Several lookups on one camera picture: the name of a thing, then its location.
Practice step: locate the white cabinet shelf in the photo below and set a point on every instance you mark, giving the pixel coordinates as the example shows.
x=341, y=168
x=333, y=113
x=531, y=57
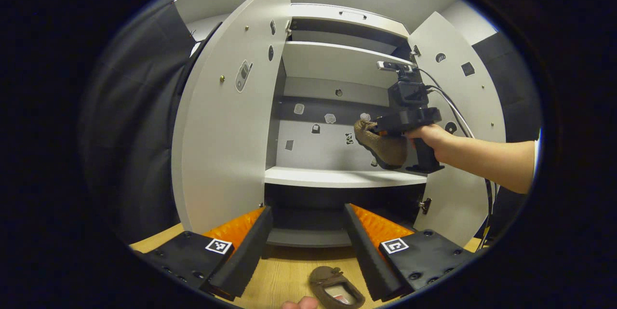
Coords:
x=332, y=60
x=337, y=177
x=337, y=38

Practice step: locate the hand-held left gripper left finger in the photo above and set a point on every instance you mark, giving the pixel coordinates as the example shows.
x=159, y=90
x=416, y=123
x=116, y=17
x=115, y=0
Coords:
x=250, y=256

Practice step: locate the brown fuzzy slipper shoe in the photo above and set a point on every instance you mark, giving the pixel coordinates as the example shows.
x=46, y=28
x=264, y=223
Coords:
x=323, y=275
x=388, y=150

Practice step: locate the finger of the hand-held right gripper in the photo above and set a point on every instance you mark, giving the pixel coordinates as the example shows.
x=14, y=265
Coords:
x=381, y=130

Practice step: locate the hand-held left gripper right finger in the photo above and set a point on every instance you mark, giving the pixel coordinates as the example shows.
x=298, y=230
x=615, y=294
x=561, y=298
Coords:
x=364, y=251

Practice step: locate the white cabinet door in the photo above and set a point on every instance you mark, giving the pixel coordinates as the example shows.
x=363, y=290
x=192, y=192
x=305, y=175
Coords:
x=217, y=154
x=453, y=212

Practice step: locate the white shoe cabinet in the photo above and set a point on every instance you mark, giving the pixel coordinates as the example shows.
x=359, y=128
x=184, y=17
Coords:
x=318, y=154

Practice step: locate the metal door hinge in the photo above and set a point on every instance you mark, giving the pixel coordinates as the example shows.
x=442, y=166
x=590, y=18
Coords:
x=424, y=204
x=288, y=27
x=415, y=51

